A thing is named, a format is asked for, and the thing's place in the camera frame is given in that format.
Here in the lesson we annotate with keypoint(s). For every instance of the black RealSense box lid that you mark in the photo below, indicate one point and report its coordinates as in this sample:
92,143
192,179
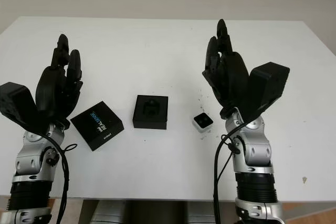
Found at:
105,119

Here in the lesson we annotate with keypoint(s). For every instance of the small silver depth camera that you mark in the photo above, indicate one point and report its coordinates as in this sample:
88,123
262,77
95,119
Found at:
202,122

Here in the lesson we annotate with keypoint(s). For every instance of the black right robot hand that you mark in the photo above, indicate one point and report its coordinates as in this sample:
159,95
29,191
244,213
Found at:
231,82

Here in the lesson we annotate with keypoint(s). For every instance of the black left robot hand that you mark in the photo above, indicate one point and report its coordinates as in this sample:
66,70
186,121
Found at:
52,90

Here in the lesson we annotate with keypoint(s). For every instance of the silver right robot thigh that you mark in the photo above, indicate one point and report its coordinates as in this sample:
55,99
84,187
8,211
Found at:
199,213

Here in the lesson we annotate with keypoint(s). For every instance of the silver left robot thigh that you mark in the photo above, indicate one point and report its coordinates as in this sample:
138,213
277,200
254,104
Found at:
107,213

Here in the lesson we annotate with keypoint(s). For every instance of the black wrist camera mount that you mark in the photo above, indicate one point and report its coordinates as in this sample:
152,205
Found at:
270,82
13,98

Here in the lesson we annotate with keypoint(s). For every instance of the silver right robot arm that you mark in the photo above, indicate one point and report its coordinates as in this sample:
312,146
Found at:
257,150

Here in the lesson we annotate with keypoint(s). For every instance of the silver robot thigh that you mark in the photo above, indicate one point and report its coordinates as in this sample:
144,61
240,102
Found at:
199,213
107,213

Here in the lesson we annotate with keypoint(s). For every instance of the black box base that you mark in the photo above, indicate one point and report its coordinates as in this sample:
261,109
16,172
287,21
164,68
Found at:
139,123

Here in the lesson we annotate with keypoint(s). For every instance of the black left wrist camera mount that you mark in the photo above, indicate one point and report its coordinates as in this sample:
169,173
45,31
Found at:
13,98

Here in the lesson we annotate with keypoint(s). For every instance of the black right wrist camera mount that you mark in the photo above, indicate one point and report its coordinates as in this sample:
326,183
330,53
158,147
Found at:
270,82

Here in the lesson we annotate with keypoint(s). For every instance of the dark robot waist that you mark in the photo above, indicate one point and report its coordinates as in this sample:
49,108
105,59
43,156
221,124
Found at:
155,213

